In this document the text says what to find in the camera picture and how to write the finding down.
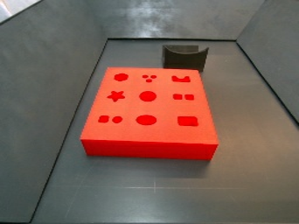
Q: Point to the red foam shape board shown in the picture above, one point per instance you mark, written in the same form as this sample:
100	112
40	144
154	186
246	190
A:
149	114

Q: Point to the black curved fixture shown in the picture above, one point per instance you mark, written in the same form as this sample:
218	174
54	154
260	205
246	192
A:
184	57

